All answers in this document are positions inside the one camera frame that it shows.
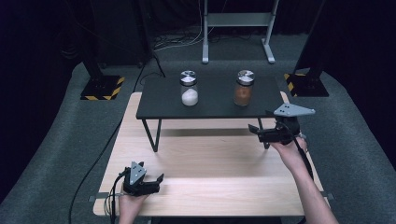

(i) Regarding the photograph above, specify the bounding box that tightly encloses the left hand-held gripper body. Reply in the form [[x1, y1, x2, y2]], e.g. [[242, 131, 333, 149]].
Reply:
[[122, 161, 162, 197]]

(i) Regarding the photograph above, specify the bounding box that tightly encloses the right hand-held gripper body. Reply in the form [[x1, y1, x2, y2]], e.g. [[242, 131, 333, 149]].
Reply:
[[257, 103, 316, 146]]

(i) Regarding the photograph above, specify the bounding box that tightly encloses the glass jar of brown powder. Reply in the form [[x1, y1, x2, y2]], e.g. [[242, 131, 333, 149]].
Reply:
[[233, 69, 256, 107]]

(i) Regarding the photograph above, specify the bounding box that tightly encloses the black shelf with wire legs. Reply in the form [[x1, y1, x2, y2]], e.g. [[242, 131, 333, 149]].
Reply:
[[135, 75, 290, 153]]

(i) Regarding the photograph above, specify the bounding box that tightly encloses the glass jar of white powder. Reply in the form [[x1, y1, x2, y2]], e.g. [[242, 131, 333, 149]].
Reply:
[[179, 70, 200, 107]]

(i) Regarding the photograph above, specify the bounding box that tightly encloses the person's left hand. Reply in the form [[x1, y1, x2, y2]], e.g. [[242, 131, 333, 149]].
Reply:
[[118, 191, 149, 224]]

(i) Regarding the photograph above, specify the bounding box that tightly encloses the person's right hand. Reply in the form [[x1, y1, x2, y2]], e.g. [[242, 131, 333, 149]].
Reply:
[[269, 135, 309, 174]]

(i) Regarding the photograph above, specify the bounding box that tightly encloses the black stand with striped base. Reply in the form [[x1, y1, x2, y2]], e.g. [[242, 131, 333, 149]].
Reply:
[[79, 0, 126, 102], [283, 0, 331, 98]]

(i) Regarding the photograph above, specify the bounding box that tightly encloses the left hand-held gripper cable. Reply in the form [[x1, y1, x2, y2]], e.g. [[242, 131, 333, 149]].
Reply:
[[104, 167, 131, 224]]

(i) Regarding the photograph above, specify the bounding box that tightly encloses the hand-held gripper cable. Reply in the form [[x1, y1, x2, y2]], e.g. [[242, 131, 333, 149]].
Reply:
[[104, 167, 131, 224], [278, 121, 315, 181]]

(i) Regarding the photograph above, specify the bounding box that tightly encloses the right hand-held gripper cable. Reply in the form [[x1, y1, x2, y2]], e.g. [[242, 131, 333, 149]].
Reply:
[[278, 121, 315, 181]]

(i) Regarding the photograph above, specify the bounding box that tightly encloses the long black floor cable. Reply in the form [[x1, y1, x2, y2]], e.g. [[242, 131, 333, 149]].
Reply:
[[68, 54, 166, 224]]

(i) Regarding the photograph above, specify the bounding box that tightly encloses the white metal stand frame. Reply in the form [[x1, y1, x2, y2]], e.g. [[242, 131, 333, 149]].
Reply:
[[201, 0, 280, 65]]

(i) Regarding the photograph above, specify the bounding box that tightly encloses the bundle of floor cables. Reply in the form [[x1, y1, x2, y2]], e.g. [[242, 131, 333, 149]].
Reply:
[[153, 0, 216, 52]]

